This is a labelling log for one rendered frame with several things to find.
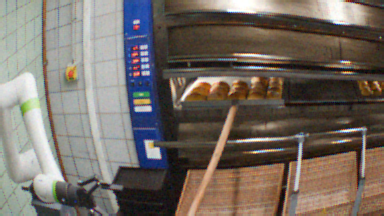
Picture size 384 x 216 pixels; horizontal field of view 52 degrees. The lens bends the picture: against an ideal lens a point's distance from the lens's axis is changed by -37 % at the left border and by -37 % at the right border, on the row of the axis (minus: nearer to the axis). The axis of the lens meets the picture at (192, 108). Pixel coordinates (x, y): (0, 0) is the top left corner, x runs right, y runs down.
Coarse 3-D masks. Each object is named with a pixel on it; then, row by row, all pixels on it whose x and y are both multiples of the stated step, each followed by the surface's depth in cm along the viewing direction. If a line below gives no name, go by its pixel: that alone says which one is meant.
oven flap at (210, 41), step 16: (176, 32) 290; (192, 32) 289; (208, 32) 287; (224, 32) 285; (240, 32) 284; (256, 32) 282; (272, 32) 280; (288, 32) 278; (304, 32) 275; (176, 48) 290; (192, 48) 289; (208, 48) 287; (224, 48) 286; (240, 48) 284; (256, 48) 282; (272, 48) 280; (288, 48) 278; (304, 48) 276; (320, 48) 273; (336, 48) 271; (352, 48) 268; (368, 48) 264; (352, 64) 266; (368, 64) 263
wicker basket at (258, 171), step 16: (192, 176) 312; (224, 176) 308; (240, 176) 306; (256, 176) 304; (192, 192) 313; (208, 192) 311; (240, 192) 307; (256, 192) 305; (224, 208) 310; (240, 208) 308; (256, 208) 304; (272, 208) 299
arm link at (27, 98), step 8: (16, 80) 170; (24, 80) 171; (32, 80) 174; (16, 88) 168; (24, 88) 170; (32, 88) 172; (24, 96) 169; (32, 96) 171; (24, 104) 169; (32, 104) 170; (24, 112) 169
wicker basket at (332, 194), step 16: (304, 160) 297; (320, 160) 294; (336, 160) 292; (352, 160) 290; (304, 176) 298; (320, 176) 295; (336, 176) 293; (352, 176) 286; (288, 192) 301; (304, 192) 298; (320, 192) 296; (336, 192) 293; (352, 192) 273; (288, 208) 293; (304, 208) 287; (320, 208) 256; (336, 208) 255; (352, 208) 257
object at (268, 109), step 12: (180, 108) 305; (192, 108) 303; (204, 108) 302; (216, 108) 300; (228, 108) 298; (240, 108) 297; (252, 108) 296; (264, 108) 294; (276, 108) 293; (288, 108) 292; (300, 108) 290; (312, 108) 288; (324, 108) 286; (336, 108) 284; (348, 108) 282; (360, 108) 280; (372, 108) 278
